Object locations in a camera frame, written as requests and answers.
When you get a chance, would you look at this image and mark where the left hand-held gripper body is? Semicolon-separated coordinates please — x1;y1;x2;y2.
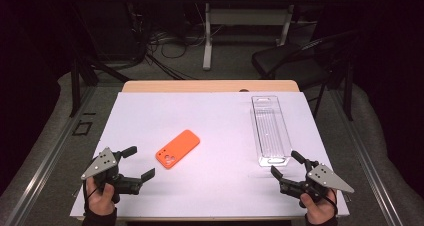
80;147;143;204

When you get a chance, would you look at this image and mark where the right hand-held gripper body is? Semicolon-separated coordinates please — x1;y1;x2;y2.
279;159;355;209

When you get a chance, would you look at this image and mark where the orange phone case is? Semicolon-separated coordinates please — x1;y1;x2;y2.
155;129;201;170

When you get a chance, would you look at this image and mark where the clear plastic packaging box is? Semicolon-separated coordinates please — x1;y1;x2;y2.
250;95;293;168

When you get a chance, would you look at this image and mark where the person's right hand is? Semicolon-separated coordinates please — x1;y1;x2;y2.
299;189;338;226

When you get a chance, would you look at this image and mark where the person's left hand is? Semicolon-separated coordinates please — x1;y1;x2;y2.
83;177;118;217

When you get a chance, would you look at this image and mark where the white table board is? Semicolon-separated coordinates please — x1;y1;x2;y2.
69;91;350;220

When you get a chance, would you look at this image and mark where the black metal stand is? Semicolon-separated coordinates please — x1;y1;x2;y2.
68;57;131;118

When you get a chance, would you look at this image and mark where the light wooden table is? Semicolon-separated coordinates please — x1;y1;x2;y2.
74;79;349;222

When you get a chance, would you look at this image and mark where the black folding chair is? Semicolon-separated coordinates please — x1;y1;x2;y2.
251;29;359;119

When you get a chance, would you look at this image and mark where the dark equipment box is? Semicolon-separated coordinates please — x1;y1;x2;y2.
76;0;141;62

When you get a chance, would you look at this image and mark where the white-legged wooden desk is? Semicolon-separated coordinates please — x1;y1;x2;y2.
183;0;336;71

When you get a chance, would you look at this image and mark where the right hand-held gripper cable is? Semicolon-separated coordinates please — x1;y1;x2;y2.
328;189;339;218

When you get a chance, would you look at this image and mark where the hand-held gripper cable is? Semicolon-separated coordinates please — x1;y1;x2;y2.
328;189;339;218
82;180;92;217

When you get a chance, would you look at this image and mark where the left hand-held gripper cable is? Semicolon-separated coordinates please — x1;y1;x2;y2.
82;180;92;217

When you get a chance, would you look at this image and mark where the aluminium floor rail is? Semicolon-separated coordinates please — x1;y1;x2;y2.
328;85;406;226
3;85;98;226

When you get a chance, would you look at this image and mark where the tangle of floor cables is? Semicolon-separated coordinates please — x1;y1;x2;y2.
128;2;224;81

